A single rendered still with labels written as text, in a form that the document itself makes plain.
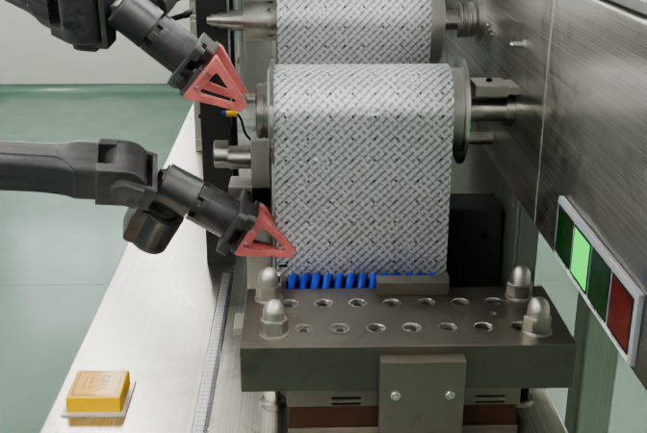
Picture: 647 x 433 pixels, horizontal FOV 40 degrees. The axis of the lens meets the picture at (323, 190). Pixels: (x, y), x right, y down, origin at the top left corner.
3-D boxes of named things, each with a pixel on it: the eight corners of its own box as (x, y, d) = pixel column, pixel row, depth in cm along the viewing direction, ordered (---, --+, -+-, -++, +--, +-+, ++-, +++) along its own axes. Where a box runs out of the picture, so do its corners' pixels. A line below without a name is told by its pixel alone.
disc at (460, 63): (446, 138, 133) (452, 41, 127) (449, 138, 133) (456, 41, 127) (462, 182, 120) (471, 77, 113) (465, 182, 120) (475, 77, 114)
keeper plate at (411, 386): (377, 433, 110) (379, 353, 106) (458, 432, 110) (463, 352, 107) (378, 445, 108) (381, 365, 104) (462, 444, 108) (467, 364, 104)
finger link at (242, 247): (280, 280, 122) (219, 247, 120) (282, 259, 129) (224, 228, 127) (306, 240, 120) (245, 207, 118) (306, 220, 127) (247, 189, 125)
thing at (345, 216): (276, 287, 125) (274, 160, 119) (445, 285, 126) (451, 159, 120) (276, 288, 125) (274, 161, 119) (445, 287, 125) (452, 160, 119)
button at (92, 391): (79, 385, 122) (77, 369, 121) (130, 384, 122) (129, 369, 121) (66, 414, 115) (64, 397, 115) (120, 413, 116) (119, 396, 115)
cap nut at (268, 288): (255, 292, 120) (254, 261, 118) (282, 292, 120) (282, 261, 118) (253, 304, 116) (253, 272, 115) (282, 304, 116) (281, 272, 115)
